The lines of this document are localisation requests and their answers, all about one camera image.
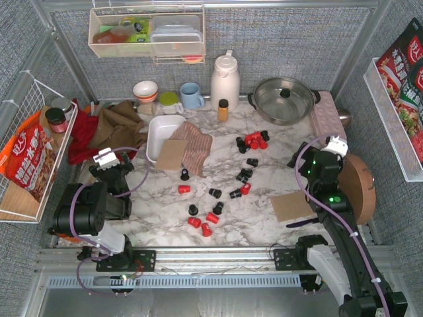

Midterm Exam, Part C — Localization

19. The brown cardboard square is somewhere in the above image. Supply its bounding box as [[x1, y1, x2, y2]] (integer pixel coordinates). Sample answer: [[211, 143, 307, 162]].
[[155, 139, 187, 170]]

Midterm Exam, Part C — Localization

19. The pink striped cloth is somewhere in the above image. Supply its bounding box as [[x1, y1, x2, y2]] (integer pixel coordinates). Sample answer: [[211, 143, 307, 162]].
[[171, 121, 213, 178]]

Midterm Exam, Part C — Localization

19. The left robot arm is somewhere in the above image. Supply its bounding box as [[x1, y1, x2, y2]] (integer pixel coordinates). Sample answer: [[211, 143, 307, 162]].
[[48, 153, 135, 271]]

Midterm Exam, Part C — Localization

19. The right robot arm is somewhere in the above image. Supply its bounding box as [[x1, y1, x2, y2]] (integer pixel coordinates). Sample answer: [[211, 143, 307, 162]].
[[288, 135, 408, 316]]

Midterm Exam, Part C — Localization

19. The white rectangular storage basket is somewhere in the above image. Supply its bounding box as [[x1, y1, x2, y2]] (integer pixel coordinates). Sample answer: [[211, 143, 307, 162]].
[[146, 115, 186, 166]]

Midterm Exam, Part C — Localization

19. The red coffee capsule cluster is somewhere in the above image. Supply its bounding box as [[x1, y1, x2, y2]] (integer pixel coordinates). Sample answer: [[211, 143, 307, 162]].
[[245, 131, 268, 150]]

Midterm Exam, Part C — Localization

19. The white mesh basket right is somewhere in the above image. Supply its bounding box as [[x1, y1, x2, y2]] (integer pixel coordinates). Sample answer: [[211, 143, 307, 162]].
[[363, 57, 422, 182]]

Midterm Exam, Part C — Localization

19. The round wooden board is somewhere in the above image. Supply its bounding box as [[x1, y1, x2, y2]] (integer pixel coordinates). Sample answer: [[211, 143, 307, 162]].
[[338, 153, 376, 225]]

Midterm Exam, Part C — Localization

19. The brown cardboard sheet right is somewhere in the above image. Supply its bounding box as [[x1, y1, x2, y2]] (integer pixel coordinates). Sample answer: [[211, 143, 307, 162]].
[[270, 191, 316, 222]]

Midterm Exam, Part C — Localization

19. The pink egg tray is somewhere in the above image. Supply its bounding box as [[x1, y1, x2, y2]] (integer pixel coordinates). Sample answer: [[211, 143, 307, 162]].
[[311, 90, 347, 141]]

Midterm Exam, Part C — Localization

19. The brown cloth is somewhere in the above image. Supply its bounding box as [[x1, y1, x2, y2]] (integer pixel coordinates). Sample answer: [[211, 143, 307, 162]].
[[88, 100, 147, 150]]

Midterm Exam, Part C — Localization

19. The red cloth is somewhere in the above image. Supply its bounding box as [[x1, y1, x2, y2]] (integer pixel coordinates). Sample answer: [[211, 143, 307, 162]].
[[67, 106, 99, 165]]

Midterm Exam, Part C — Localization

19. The steel cup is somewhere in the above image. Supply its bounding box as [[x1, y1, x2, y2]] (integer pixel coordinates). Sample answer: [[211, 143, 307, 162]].
[[337, 108, 352, 129]]

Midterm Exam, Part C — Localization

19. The steel pot with glass lid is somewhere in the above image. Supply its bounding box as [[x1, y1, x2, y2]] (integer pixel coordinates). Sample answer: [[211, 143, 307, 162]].
[[247, 77, 321, 126]]

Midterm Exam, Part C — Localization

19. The dark lid glass jar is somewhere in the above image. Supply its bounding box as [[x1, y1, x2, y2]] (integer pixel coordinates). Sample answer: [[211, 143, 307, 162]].
[[45, 108, 68, 133]]

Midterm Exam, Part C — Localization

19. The silver lid glass jar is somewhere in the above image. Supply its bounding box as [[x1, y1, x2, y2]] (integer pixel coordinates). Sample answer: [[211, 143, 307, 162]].
[[52, 97, 73, 121]]

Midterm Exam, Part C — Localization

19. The orange snack bag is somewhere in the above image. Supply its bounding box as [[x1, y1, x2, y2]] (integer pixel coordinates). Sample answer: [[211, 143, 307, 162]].
[[1, 111, 56, 202]]

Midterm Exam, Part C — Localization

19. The white orange striped bowl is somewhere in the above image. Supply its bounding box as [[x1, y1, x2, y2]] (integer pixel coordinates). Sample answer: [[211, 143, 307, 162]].
[[133, 81, 158, 102]]

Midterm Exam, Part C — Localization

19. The green lidded white cup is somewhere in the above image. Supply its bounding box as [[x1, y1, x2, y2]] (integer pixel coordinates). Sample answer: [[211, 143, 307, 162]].
[[159, 91, 184, 114]]

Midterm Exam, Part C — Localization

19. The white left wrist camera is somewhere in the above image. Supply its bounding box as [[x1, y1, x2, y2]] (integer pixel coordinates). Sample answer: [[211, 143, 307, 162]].
[[93, 148, 120, 170]]

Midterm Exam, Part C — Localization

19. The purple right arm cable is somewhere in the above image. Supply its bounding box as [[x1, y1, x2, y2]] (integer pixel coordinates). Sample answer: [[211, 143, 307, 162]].
[[295, 133, 393, 317]]

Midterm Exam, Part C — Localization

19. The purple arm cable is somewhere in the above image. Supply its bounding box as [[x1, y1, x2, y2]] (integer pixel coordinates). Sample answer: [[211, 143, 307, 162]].
[[295, 133, 393, 317], [71, 147, 151, 297]]

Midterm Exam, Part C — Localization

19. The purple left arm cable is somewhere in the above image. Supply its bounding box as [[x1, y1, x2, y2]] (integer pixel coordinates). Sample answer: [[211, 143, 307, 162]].
[[71, 147, 151, 297]]

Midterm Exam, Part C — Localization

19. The purple spatula handle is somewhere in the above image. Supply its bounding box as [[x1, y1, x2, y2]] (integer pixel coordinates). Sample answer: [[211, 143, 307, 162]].
[[286, 217, 319, 229]]

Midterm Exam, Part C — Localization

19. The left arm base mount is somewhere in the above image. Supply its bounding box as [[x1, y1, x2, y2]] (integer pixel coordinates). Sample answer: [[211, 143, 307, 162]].
[[96, 250, 157, 272]]

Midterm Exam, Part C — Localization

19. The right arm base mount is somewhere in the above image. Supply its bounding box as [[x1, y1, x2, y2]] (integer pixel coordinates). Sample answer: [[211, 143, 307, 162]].
[[273, 235, 328, 271]]

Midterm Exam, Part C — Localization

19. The white wire basket left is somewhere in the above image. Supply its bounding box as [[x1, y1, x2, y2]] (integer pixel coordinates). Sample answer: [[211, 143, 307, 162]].
[[1, 70, 78, 223]]

